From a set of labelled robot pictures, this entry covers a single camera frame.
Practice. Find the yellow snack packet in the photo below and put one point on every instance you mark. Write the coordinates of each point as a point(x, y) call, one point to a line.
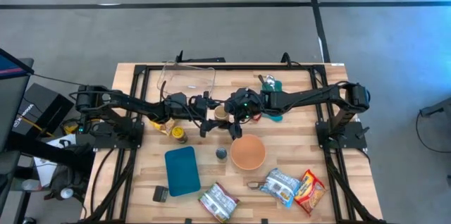
point(165, 127)

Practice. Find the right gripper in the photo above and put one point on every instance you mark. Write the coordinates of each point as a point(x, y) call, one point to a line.
point(243, 99)

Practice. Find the orange plastic bowl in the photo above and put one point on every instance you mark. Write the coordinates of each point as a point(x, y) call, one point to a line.
point(248, 153)

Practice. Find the blue white ramen packet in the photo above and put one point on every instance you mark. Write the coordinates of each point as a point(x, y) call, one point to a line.
point(280, 187)

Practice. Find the white round bottle cap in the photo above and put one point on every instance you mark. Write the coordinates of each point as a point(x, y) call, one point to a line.
point(66, 193)

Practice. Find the red yellow ramen packet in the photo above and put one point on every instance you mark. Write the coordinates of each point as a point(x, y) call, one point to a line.
point(310, 191)

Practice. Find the teal rectangular tray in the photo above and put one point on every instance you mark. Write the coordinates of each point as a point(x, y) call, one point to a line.
point(181, 171)

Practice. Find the teal plastic spoon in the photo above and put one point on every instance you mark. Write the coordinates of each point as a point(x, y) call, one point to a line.
point(275, 118)

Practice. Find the clear plastic container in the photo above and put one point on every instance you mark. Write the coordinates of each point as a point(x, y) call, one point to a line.
point(192, 86)

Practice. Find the silver metal spoon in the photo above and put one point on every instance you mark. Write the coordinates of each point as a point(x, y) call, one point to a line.
point(270, 80)

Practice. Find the white paper sheet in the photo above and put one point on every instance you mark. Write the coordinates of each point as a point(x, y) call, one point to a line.
point(46, 174)

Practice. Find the jar with yellow lid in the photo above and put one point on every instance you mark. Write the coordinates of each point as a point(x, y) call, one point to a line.
point(178, 131)

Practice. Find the black aluminium table frame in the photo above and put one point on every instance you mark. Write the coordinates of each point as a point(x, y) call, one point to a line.
point(229, 67)

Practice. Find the beige cup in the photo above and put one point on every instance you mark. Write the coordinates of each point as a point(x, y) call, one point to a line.
point(221, 113)

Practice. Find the computer monitor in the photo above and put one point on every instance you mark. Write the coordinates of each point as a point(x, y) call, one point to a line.
point(10, 93)

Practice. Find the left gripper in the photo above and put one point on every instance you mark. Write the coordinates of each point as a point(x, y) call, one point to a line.
point(199, 107)

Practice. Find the teal plastic basket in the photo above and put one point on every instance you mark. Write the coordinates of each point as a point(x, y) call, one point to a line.
point(276, 86)

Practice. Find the small black box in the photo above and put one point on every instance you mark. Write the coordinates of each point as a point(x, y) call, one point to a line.
point(160, 193)

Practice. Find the green white food packet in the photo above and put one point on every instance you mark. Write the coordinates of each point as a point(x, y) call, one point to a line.
point(218, 202)

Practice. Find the black bag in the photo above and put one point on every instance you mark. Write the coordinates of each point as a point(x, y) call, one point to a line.
point(67, 180)

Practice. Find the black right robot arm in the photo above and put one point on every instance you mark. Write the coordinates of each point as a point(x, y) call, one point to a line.
point(310, 95)

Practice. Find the black equipment case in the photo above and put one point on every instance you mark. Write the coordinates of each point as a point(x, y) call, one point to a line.
point(46, 106)

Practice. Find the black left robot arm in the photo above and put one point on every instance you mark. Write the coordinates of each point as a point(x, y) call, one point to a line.
point(134, 104)

